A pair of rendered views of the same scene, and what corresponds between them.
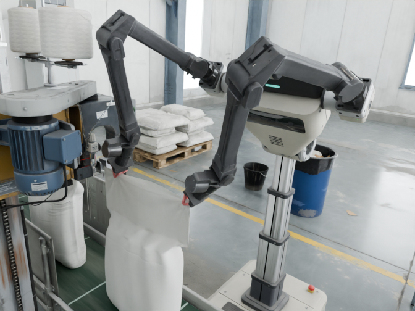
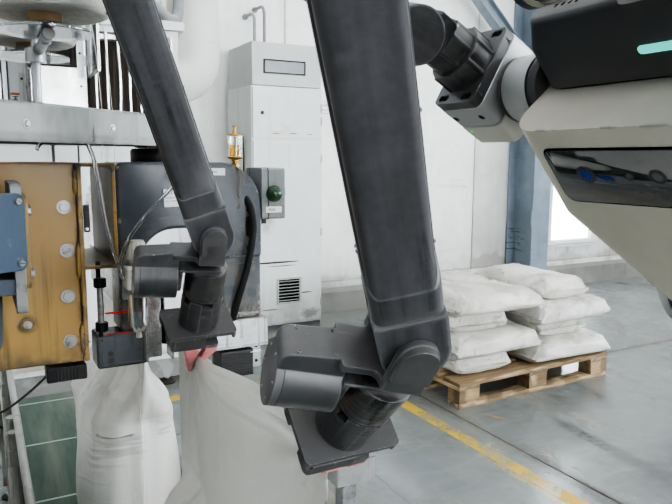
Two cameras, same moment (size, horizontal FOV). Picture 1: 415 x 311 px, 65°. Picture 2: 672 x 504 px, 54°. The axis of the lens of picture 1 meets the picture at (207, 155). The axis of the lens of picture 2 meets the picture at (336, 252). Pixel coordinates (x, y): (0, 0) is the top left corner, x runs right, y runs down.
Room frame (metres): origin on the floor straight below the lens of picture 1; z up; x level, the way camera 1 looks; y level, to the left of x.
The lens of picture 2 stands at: (0.51, -0.23, 1.35)
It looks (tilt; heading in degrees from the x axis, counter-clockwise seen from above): 8 degrees down; 25
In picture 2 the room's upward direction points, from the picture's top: straight up
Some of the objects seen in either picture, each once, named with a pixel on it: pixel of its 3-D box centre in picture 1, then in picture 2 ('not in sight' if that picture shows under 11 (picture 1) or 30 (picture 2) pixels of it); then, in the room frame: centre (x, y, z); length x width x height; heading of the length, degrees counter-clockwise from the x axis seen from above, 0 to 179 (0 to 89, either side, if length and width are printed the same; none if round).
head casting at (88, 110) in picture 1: (87, 122); (170, 229); (1.51, 0.58, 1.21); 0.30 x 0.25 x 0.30; 53
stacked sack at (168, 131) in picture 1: (150, 127); (450, 310); (4.39, 0.81, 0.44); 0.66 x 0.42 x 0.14; 47
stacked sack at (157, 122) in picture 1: (163, 120); (480, 296); (4.30, 0.61, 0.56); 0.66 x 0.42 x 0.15; 143
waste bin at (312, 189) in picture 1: (307, 179); not in sight; (3.11, -1.04, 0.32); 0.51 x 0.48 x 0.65; 143
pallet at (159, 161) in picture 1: (167, 147); (489, 360); (4.66, 0.62, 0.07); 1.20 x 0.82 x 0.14; 145
